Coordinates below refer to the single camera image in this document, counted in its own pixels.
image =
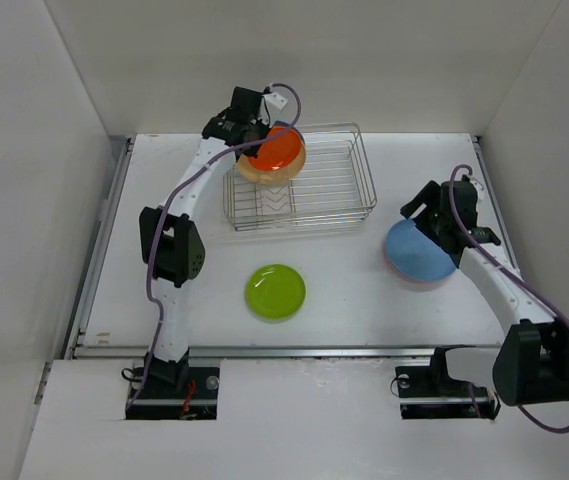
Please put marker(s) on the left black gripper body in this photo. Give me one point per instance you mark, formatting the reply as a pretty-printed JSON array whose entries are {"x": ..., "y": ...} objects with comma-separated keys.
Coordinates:
[{"x": 259, "y": 128}]

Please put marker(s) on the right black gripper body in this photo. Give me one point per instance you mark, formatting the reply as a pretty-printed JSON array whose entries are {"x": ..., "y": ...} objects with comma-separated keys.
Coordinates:
[{"x": 431, "y": 221}]

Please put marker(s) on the small orange plate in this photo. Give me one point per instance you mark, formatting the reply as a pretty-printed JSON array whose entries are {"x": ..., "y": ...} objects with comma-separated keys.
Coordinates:
[{"x": 278, "y": 153}]

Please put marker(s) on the pink plate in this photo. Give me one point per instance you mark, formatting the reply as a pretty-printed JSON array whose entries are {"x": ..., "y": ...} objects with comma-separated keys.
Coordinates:
[{"x": 414, "y": 285}]

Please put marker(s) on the wire dish rack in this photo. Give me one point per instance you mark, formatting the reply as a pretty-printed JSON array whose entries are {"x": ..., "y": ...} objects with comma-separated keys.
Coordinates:
[{"x": 334, "y": 189}]

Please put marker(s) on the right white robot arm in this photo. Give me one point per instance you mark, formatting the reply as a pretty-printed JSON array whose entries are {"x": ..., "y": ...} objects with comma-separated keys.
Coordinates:
[{"x": 532, "y": 364}]

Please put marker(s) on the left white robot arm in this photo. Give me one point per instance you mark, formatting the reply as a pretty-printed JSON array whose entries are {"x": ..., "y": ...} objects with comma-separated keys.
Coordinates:
[{"x": 172, "y": 248}]

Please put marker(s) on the tan orange plate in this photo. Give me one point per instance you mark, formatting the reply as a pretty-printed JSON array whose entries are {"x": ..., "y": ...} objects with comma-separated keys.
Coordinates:
[{"x": 280, "y": 176}]

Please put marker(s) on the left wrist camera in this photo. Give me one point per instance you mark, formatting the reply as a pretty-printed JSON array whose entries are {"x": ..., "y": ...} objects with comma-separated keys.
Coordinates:
[{"x": 271, "y": 107}]

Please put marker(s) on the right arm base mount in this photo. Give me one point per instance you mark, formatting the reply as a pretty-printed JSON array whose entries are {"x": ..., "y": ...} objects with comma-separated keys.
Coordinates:
[{"x": 427, "y": 392}]

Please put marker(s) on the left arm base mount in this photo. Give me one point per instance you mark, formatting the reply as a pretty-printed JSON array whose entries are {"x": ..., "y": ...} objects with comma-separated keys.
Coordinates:
[{"x": 193, "y": 398}]

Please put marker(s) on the metal rail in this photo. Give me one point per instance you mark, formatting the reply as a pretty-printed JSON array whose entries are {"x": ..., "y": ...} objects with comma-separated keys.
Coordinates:
[{"x": 255, "y": 352}]

